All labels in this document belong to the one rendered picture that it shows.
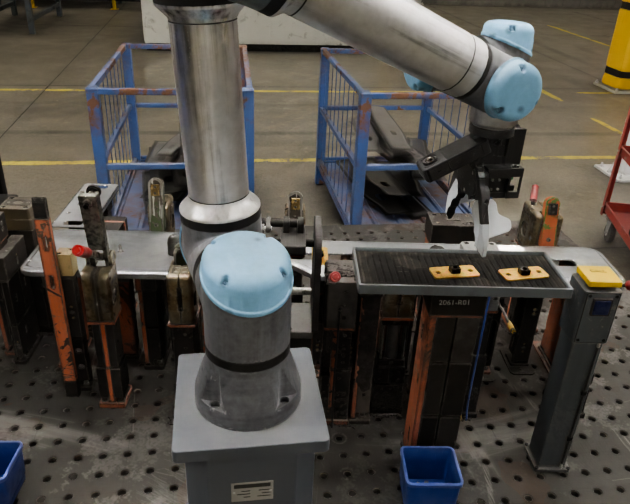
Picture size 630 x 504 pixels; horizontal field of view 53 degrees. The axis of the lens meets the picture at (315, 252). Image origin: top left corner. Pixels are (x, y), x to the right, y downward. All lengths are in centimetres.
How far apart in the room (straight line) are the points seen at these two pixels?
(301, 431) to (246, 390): 10
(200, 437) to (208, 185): 33
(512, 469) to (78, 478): 89
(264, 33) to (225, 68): 845
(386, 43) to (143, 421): 104
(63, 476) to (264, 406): 66
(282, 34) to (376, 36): 856
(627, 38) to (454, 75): 770
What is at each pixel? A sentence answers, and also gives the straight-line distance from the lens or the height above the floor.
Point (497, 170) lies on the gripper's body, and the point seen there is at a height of 137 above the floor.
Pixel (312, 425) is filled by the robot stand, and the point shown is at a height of 110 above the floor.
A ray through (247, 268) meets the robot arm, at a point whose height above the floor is 132.
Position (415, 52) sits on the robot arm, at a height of 158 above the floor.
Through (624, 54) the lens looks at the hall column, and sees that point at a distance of 848.
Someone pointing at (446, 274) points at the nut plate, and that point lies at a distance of 113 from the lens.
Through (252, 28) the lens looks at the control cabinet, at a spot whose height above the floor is 31.
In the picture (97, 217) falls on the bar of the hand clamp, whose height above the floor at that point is 117.
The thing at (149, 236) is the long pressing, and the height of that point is 100.
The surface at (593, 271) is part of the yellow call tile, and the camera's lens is 125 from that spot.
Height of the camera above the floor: 171
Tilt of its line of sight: 28 degrees down
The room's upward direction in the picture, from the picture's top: 3 degrees clockwise
